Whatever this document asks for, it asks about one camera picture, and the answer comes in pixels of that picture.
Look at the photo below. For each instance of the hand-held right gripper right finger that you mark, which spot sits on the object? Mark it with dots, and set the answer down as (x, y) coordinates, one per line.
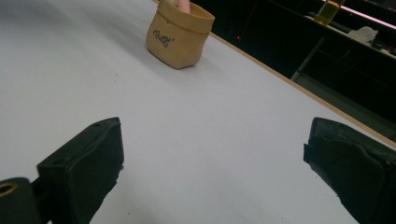
(355, 168)

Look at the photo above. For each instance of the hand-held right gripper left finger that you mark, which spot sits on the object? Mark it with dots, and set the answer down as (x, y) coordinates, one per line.
(84, 165)

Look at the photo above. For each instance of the tan pouch-shaped holder with bear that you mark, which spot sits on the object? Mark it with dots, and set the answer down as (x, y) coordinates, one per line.
(177, 43)

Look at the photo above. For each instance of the pink hairbrush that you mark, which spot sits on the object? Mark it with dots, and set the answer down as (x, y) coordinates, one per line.
(184, 5)

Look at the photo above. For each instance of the background desk with metal legs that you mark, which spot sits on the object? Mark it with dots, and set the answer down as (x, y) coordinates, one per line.
(306, 59)

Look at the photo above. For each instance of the white crumpled cloth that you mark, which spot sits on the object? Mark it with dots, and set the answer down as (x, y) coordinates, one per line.
(364, 33)

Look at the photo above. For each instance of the glowing pink light strip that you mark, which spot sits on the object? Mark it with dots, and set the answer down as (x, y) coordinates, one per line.
(370, 18)

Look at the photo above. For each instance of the bottle of yellow liquid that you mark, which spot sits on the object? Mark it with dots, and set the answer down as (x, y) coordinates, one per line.
(327, 12)

